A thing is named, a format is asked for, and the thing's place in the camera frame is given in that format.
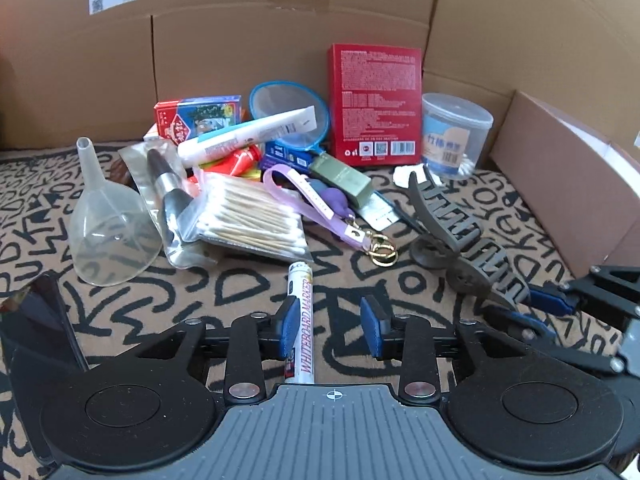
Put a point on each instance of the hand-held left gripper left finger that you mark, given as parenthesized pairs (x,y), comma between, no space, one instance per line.
(289,320)

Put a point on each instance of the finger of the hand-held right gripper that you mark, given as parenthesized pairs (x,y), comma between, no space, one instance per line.
(550,300)
(522,322)

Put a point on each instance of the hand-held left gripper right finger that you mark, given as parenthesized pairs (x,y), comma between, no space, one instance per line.
(371,327)

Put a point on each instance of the white whiteboard marker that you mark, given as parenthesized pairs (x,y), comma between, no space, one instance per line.
(304,285)

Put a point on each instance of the grey hair claw clip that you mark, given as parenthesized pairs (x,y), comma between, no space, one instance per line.
(465,240)

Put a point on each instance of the bag of cotton swabs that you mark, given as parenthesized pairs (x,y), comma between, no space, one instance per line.
(250,220)

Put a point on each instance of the brown cardboard box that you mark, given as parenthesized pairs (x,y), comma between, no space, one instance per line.
(550,170)

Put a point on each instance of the green slim box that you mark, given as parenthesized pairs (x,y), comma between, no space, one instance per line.
(345,177)

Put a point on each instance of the small black stick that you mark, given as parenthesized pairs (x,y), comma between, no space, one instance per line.
(407,221)

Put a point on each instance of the purple rounded object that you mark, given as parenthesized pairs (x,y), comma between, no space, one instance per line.
(332,199)

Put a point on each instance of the letter patterned mat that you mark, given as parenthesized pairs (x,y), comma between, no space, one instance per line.
(150,310)

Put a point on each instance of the yellow highlighter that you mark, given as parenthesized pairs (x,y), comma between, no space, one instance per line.
(254,174)

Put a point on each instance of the crumpled white wrapper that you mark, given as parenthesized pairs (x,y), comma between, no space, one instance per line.
(402,175)

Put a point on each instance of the small blue box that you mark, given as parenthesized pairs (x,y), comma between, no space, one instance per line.
(287,157)

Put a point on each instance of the orange highlighter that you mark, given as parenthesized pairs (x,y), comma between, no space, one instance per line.
(240,160)

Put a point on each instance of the makeup brush in clear packet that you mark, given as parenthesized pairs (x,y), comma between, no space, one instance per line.
(170,200)

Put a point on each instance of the large white tube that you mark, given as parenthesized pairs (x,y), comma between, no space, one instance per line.
(240,135)

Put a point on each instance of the clear round swab jar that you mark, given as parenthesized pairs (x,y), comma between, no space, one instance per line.
(452,135)

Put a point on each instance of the clear plastic funnel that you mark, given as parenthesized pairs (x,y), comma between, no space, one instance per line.
(115,230)

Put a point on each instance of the blue hand net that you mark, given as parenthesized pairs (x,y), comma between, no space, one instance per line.
(272,102)

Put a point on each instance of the red flat box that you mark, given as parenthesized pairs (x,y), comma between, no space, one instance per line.
(375,105)

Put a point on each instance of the red and blue card box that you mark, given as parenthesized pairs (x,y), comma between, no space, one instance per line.
(200,115)

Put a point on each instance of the large cardboard sheet backdrop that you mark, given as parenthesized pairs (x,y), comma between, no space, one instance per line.
(225,35)

